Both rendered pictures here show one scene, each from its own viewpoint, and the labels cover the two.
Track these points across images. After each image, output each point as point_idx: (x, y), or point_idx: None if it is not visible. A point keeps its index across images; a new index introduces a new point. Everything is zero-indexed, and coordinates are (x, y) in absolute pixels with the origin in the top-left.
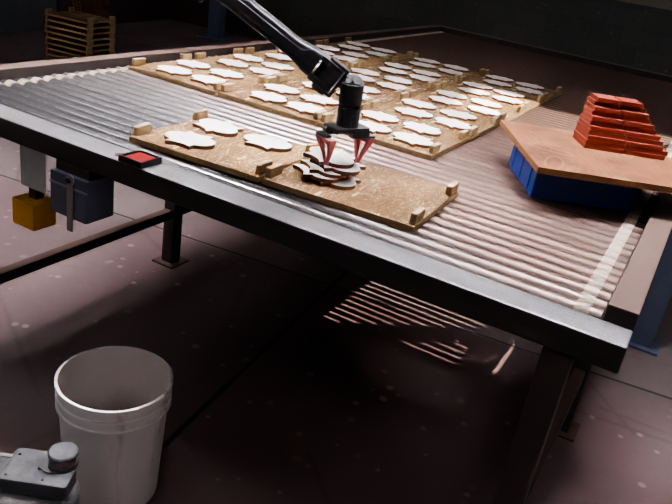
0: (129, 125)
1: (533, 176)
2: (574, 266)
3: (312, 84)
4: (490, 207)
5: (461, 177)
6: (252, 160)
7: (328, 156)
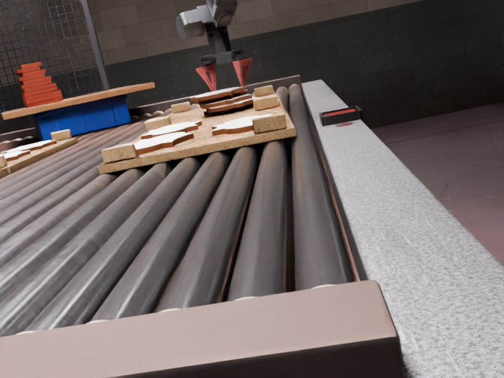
0: (217, 167)
1: (123, 107)
2: None
3: (229, 13)
4: None
5: (111, 133)
6: (242, 116)
7: (247, 76)
